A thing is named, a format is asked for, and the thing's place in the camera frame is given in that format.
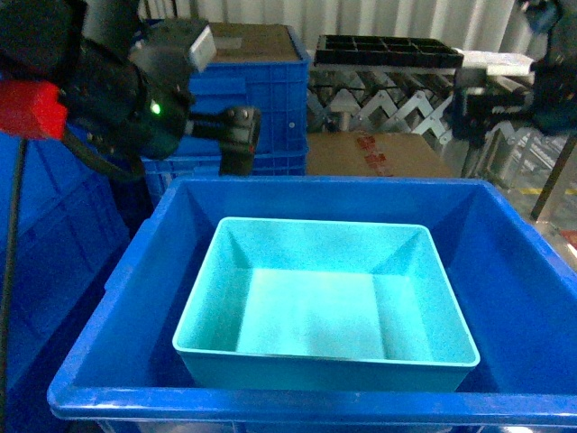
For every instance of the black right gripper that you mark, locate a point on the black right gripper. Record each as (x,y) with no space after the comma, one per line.
(480,101)

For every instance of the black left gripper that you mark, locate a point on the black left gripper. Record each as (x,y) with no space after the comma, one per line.
(141,107)

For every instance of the teal plastic tray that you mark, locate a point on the teal plastic tray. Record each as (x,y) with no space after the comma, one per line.
(311,305)

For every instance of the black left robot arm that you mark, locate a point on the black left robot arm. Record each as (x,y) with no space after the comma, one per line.
(40,44)

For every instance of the white foam sheet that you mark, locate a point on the white foam sheet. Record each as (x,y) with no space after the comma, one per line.
(498,64)

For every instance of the blue crate with cardboard top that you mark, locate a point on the blue crate with cardboard top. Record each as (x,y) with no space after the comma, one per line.
(264,66)

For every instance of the expandable roller conveyor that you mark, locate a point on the expandable roller conveyor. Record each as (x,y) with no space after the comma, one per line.
(419,102)

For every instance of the large blue plastic bin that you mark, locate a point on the large blue plastic bin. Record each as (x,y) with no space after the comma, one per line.
(517,294)

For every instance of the black compartment tray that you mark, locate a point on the black compartment tray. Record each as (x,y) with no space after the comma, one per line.
(390,51)

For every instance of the brown cardboard box red print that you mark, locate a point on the brown cardboard box red print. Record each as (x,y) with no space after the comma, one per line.
(374,155)

